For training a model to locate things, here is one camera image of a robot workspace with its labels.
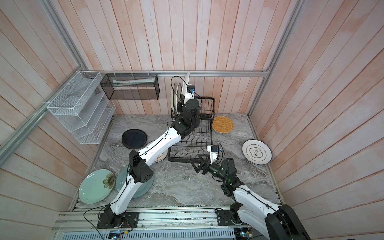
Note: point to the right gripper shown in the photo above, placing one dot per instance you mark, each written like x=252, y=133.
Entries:
x=208, y=166

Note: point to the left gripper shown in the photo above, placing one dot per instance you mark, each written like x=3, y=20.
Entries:
x=181, y=102

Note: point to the orange sunburst plate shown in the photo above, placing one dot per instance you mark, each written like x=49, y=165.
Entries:
x=176, y=88
x=161, y=157

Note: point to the black wire dish rack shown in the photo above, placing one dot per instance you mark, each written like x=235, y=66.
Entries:
x=195, y=144

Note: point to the white plate green patterned rim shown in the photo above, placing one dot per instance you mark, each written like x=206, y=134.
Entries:
x=186, y=79

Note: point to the yellow woven round trivet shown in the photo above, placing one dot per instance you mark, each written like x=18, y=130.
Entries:
x=222, y=124

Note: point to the white plate cloud outline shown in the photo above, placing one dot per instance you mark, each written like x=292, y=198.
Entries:
x=257, y=152

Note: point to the cream floral plate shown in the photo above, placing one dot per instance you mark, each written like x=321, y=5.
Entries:
x=172, y=101

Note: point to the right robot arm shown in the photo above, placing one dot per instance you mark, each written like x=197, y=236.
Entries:
x=271, y=220

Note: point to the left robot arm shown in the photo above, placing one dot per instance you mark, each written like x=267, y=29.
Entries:
x=139, y=170

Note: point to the black round plate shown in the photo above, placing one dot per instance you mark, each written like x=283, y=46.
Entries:
x=134, y=139

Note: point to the grey-green plain plate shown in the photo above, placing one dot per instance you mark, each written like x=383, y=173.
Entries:
x=121, y=179

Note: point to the light green flower plate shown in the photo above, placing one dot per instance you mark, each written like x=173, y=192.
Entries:
x=97, y=186

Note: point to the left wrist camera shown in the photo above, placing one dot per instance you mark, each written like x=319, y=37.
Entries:
x=188, y=92

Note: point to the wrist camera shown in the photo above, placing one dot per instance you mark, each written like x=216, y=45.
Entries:
x=213, y=152
x=188, y=92

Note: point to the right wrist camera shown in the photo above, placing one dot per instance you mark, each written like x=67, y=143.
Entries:
x=213, y=152

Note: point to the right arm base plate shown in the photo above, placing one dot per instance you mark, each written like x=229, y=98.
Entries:
x=227, y=217

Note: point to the black mesh wall basket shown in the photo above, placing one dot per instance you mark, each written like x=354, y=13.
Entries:
x=131, y=86

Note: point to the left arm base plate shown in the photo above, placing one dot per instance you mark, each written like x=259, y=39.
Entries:
x=125, y=220

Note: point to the white mesh wall shelf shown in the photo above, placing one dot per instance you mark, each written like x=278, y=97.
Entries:
x=84, y=111

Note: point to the aluminium front rail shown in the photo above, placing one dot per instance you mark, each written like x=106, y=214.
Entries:
x=154, y=218

